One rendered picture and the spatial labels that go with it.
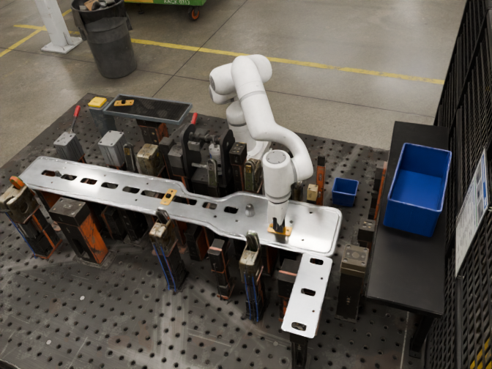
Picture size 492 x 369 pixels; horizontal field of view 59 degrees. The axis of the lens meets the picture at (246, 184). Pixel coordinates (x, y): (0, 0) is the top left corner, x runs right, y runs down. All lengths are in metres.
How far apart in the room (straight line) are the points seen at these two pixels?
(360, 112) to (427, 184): 2.17
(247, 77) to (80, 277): 1.11
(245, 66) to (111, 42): 3.17
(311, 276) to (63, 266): 1.12
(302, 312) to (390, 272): 0.30
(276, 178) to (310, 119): 2.44
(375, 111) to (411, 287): 2.58
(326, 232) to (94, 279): 0.99
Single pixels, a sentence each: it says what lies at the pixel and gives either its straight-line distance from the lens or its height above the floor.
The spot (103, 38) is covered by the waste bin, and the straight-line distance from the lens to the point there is 4.50.
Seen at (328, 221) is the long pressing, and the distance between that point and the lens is 1.59.
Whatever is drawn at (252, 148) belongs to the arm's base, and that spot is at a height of 0.80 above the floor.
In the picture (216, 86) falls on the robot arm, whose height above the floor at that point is 1.38.
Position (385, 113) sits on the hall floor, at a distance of 3.84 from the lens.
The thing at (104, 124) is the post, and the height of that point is 1.06.
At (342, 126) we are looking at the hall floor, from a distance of 3.66.
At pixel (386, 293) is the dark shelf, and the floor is 1.03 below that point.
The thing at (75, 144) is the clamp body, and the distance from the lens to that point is 2.13.
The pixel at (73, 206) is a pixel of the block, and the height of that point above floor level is 1.03.
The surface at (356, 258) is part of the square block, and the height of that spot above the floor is 1.06.
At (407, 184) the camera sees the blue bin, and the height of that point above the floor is 1.03.
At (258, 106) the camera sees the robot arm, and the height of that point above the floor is 1.43.
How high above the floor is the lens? 2.21
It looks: 44 degrees down
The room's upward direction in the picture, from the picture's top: 7 degrees counter-clockwise
